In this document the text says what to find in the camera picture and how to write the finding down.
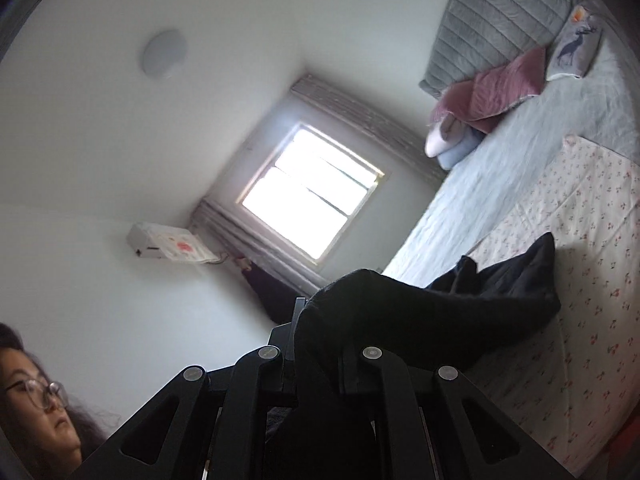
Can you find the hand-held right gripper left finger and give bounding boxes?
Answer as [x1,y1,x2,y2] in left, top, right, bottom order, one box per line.
[82,298,307,480]

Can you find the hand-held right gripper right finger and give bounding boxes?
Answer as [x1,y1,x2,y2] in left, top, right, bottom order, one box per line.
[341,344,577,480]

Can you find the black quilted coat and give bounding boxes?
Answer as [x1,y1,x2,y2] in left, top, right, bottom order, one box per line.
[264,232,562,480]

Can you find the dark hanging cloth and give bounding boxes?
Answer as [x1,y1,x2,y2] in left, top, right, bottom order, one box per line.
[242,259,313,324]

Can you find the grey curtain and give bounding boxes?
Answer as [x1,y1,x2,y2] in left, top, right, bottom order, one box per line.
[290,74,449,187]
[192,198,327,292]

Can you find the white air conditioner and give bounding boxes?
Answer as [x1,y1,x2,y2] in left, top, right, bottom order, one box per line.
[126,221,222,265]

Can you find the bright window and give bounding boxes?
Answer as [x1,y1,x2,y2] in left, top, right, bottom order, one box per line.
[241,122,386,264]

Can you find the light blue bed sheet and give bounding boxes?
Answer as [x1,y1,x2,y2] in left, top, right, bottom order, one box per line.
[381,12,640,289]

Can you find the cherry print bed mat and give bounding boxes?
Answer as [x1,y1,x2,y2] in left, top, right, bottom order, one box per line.
[462,135,640,477]

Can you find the round eyeglasses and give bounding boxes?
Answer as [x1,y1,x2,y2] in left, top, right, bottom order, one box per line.
[4,380,69,412]

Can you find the light blue pillow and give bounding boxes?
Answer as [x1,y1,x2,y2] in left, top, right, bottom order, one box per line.
[437,127,485,170]

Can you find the white pillow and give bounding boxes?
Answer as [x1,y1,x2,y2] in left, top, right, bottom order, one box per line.
[424,112,472,157]

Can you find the person with glasses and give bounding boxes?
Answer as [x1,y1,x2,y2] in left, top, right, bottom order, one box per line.
[0,322,124,480]

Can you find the round ceiling lamp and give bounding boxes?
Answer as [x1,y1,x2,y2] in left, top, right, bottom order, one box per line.
[140,29,189,80]

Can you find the pink blanket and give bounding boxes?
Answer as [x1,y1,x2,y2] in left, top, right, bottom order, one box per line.
[431,45,547,135]

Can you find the grey quilted headboard cushion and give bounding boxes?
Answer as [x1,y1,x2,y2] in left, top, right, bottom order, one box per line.
[418,0,587,99]

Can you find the deer print pillow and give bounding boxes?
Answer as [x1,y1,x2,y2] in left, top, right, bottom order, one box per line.
[545,4,604,81]

